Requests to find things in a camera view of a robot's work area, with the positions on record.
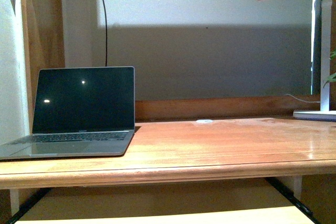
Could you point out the white round desk grommet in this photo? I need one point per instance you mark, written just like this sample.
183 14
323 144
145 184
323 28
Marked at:
204 121

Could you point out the grey open laptop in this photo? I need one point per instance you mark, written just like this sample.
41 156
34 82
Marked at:
79 112

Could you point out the green plant leaves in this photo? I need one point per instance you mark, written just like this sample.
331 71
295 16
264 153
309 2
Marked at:
331 77

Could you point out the white desk lamp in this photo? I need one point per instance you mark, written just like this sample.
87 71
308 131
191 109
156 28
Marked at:
325 37

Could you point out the black tray slide rail right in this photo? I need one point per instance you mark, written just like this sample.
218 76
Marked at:
289 195

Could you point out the black tray slide rail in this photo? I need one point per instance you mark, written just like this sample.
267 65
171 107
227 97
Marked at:
289 195
23 200

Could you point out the wooden desk hutch frame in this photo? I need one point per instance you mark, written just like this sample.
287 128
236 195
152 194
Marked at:
44 47

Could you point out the black tray slide rail left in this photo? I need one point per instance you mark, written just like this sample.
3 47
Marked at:
23 200

